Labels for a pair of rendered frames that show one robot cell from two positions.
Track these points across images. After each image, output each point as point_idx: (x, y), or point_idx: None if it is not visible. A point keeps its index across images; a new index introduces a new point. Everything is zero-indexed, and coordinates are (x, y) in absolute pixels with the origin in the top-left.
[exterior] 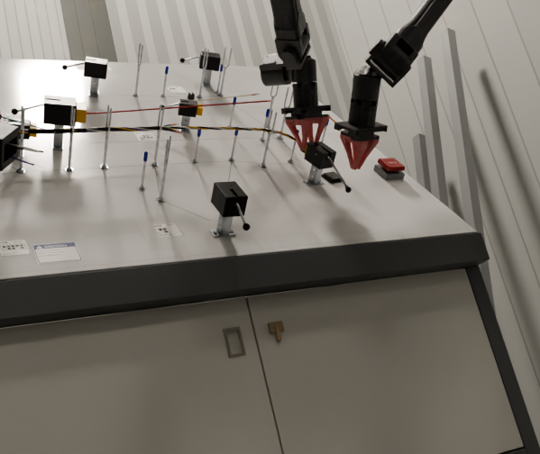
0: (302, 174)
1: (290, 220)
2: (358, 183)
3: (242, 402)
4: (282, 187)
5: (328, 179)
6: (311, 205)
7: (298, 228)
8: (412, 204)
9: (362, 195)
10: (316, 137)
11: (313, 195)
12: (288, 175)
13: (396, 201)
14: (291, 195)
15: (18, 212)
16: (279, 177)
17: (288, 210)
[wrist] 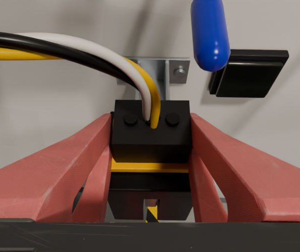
0: (153, 18)
1: None
2: (299, 104)
3: None
4: (8, 66)
5: (213, 82)
6: (61, 132)
7: None
8: None
9: (235, 136)
10: (193, 195)
11: (97, 109)
12: (76, 7)
13: (286, 157)
14: (23, 99)
15: None
16: (23, 15)
17: None
